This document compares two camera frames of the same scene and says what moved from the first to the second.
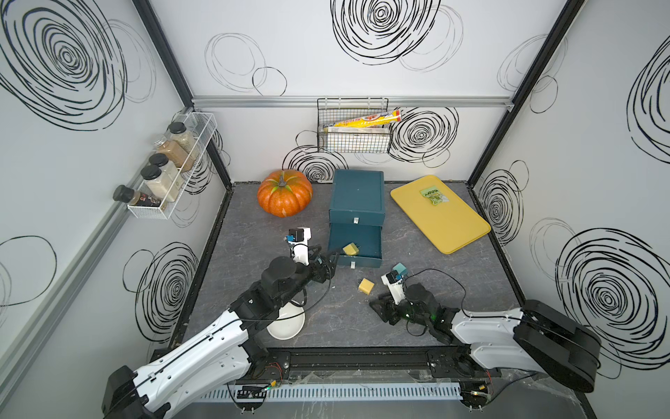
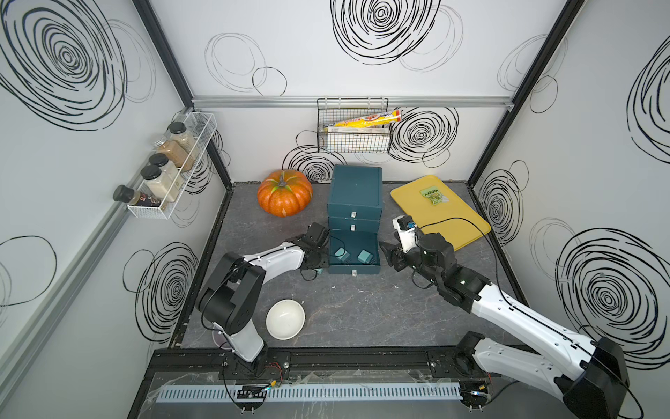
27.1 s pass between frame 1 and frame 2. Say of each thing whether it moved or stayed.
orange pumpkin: stayed
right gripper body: moved
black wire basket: stayed
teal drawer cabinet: stayed
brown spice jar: stayed
